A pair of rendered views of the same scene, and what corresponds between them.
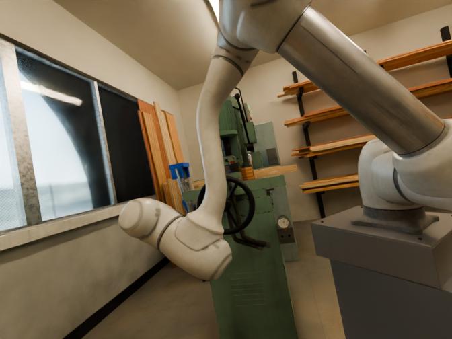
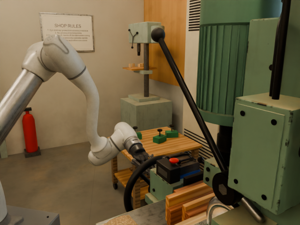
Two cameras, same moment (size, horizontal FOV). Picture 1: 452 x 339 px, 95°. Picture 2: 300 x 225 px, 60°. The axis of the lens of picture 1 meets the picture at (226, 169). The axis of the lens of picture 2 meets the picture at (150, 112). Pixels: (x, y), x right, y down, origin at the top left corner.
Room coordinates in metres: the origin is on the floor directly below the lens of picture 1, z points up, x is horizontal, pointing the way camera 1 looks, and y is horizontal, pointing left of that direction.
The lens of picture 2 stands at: (1.68, -0.60, 1.38)
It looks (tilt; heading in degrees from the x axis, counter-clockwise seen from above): 15 degrees down; 138
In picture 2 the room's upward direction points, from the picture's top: straight up
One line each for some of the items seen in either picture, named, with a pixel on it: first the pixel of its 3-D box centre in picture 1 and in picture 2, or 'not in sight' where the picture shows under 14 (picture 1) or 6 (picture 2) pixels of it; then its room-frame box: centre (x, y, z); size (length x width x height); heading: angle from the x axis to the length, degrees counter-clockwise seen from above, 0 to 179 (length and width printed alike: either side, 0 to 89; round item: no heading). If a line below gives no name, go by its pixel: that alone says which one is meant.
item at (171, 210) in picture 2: not in sight; (203, 203); (1.29, -0.04, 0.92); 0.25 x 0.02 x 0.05; 79
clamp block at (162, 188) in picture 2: (229, 181); (177, 184); (1.16, 0.00, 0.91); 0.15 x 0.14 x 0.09; 79
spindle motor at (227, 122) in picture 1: (220, 114); (235, 54); (1.35, -0.03, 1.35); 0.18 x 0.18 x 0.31
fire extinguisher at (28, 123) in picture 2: not in sight; (29, 131); (-1.59, 0.35, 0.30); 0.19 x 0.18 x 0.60; 165
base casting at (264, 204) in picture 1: (239, 201); not in sight; (1.47, -0.06, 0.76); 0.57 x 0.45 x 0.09; 169
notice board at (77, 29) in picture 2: not in sight; (68, 33); (-1.52, 0.93, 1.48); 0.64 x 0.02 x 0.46; 75
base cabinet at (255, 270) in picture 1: (250, 257); not in sight; (1.47, -0.05, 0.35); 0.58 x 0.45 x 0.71; 169
